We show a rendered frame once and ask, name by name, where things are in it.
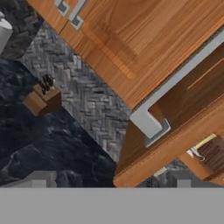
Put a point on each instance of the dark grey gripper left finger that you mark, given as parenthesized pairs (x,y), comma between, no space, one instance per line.
(40,179)

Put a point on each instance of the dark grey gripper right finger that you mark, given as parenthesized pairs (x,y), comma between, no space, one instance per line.
(183,181)

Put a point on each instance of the open wooden cabinet door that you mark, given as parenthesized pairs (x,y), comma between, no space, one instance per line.
(151,157)

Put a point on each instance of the wide wooden cabinet door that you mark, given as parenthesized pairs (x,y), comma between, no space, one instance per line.
(140,35)

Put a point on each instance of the dark brown striped object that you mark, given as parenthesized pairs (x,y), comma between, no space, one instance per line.
(213,154)

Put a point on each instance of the wooden knife block, black knives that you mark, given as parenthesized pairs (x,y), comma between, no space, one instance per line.
(43,99)

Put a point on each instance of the white box-shaped object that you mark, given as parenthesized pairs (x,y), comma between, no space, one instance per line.
(4,35)

